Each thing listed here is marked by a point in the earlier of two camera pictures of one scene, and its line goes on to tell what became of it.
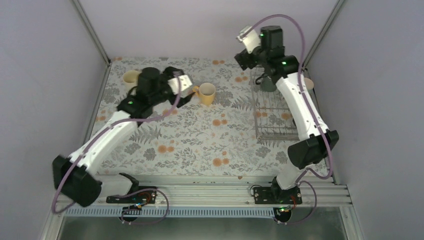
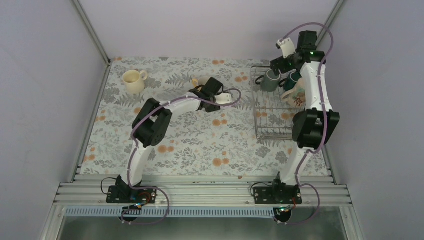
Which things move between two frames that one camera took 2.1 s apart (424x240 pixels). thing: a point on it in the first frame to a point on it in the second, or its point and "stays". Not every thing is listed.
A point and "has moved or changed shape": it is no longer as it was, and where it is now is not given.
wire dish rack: (275, 116) stays
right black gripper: (241, 57) to (275, 65)
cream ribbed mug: (130, 79) stays
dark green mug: (267, 84) stays
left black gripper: (169, 72) to (212, 109)
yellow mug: (206, 92) has moved or changed shape
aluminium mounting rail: (330, 191) stays
